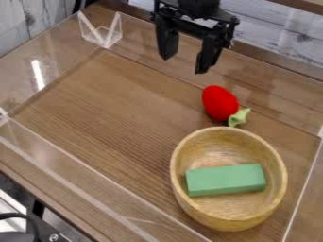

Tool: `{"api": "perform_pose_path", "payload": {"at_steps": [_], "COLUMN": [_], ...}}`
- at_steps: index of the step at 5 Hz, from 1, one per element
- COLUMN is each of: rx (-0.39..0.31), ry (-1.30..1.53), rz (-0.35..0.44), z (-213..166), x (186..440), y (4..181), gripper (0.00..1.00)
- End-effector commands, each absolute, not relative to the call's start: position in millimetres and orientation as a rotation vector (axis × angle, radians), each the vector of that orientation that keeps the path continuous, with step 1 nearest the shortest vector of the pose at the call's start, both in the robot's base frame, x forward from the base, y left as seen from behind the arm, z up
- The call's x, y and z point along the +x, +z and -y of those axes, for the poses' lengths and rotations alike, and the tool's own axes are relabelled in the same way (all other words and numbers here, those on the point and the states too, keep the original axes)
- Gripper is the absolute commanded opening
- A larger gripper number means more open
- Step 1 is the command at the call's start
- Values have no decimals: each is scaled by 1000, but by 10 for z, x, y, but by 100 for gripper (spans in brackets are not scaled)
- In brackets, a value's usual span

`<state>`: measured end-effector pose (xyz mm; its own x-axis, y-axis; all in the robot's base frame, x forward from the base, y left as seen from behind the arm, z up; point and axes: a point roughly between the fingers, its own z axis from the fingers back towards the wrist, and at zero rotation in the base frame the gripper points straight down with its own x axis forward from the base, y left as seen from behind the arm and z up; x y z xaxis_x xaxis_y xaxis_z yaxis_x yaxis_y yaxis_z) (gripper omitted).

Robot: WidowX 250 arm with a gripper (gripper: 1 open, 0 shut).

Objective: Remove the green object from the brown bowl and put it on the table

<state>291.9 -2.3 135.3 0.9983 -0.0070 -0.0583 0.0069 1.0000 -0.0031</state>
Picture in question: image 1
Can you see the red plush strawberry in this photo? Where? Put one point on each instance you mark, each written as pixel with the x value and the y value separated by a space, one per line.
pixel 224 106

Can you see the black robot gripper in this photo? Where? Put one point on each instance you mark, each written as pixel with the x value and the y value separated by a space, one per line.
pixel 197 17

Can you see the green rectangular block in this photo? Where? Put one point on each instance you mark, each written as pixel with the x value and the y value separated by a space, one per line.
pixel 224 180

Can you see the clear acrylic tray wall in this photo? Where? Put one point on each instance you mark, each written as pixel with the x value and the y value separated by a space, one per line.
pixel 112 213

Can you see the light wooden bowl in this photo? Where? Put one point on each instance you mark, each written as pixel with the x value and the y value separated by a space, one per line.
pixel 220 146

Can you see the clear acrylic corner bracket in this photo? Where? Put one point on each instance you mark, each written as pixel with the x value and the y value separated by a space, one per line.
pixel 102 36

